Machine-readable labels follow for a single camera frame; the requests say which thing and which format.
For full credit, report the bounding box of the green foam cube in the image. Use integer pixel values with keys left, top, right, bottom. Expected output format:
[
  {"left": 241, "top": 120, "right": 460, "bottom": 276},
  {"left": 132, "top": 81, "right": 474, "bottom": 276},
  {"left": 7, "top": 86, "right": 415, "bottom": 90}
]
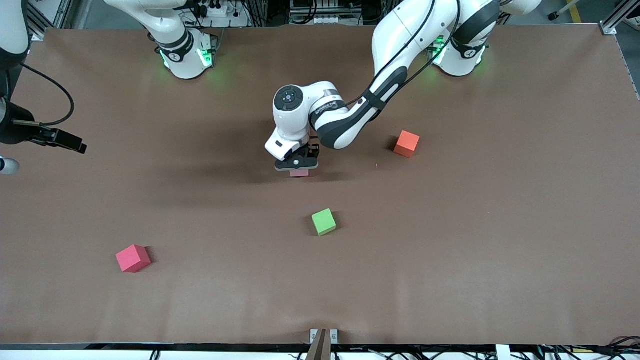
[{"left": 311, "top": 208, "right": 337, "bottom": 237}]

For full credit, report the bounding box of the red foam cube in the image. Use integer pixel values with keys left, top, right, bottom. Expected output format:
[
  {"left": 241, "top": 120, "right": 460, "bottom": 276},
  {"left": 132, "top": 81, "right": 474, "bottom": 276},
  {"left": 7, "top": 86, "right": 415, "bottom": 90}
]
[{"left": 115, "top": 244, "right": 152, "bottom": 274}]

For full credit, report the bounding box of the silver metal bracket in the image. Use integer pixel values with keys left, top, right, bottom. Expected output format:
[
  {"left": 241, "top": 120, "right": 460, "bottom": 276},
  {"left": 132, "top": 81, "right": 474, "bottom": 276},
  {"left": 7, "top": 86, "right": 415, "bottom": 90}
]
[{"left": 309, "top": 328, "right": 339, "bottom": 345}]

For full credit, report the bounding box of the aluminium frame profile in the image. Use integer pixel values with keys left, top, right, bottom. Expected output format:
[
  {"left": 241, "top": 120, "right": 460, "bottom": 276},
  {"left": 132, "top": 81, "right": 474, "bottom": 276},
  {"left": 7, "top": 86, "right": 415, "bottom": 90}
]
[
  {"left": 600, "top": 0, "right": 640, "bottom": 36},
  {"left": 27, "top": 0, "right": 76, "bottom": 42}
]

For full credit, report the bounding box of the orange foam cube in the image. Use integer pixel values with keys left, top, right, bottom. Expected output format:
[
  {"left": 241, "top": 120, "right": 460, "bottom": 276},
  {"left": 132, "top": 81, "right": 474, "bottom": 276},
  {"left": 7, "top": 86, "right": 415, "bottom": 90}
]
[{"left": 393, "top": 130, "right": 421, "bottom": 159}]

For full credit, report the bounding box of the white power strip with plugs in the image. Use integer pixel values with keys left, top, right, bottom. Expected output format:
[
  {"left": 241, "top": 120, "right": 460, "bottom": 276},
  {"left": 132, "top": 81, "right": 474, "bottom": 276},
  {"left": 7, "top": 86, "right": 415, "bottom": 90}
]
[{"left": 192, "top": 0, "right": 251, "bottom": 28}]

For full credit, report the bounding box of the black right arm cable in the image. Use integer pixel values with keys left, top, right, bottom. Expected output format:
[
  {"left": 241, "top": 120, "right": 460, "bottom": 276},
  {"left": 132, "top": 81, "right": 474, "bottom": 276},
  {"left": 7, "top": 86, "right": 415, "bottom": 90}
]
[{"left": 10, "top": 62, "right": 75, "bottom": 126}]

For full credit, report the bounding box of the brown tapered pole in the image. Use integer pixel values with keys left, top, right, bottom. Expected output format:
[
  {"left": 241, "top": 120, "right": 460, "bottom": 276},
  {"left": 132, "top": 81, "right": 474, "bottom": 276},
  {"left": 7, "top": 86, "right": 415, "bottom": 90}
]
[{"left": 306, "top": 328, "right": 327, "bottom": 360}]

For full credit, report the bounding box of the brown table cover sheet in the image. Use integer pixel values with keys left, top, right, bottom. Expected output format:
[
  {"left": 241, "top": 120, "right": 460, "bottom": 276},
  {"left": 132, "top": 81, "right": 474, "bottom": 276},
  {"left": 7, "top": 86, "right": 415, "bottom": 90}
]
[{"left": 0, "top": 22, "right": 640, "bottom": 347}]

